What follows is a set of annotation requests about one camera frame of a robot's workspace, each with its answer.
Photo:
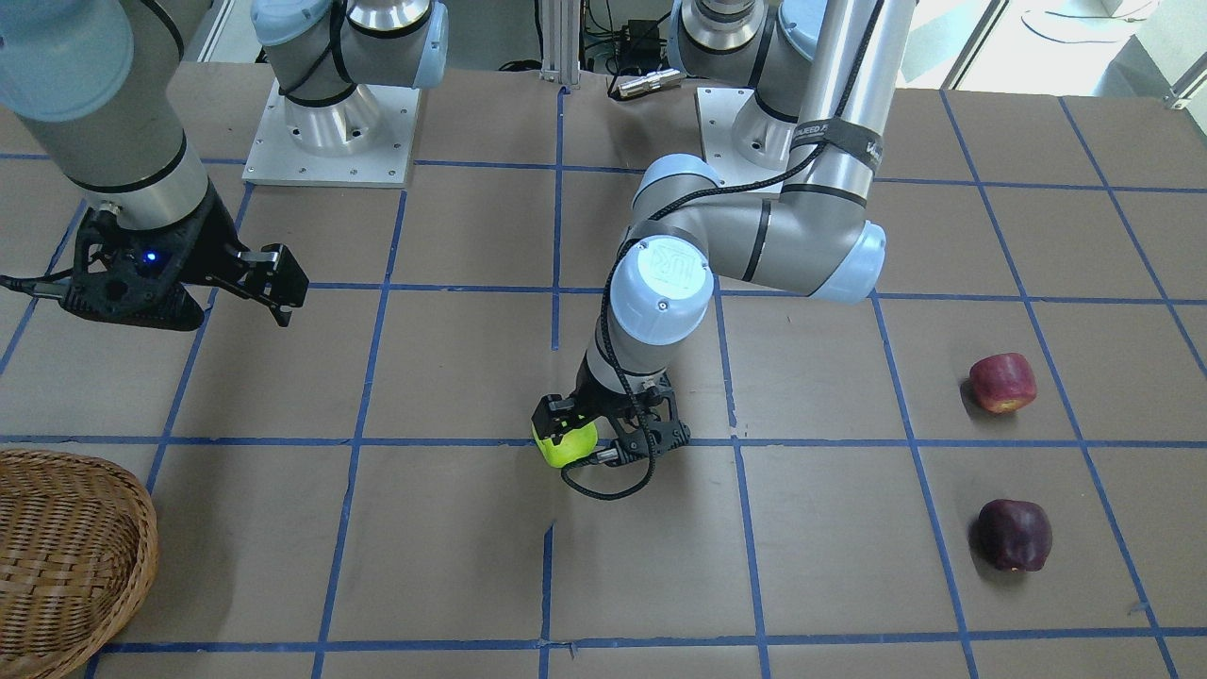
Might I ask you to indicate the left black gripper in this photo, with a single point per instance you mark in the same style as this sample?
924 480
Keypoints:
598 397

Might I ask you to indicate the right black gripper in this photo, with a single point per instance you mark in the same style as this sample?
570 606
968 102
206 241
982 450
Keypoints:
209 247

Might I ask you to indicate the green apple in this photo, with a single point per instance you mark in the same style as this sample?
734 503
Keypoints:
575 444

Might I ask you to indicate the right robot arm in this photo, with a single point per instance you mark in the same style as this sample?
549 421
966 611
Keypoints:
88 79

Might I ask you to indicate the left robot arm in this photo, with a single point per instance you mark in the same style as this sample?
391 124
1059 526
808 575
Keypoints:
824 74

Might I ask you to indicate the wicker basket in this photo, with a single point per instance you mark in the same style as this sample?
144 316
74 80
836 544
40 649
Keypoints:
79 552

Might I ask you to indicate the dark red apple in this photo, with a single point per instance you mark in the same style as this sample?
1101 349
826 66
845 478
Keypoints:
1013 535

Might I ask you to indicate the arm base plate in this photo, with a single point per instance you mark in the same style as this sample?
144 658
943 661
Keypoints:
740 140
363 142

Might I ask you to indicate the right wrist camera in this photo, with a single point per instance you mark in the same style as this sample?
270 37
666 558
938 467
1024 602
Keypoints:
132 276

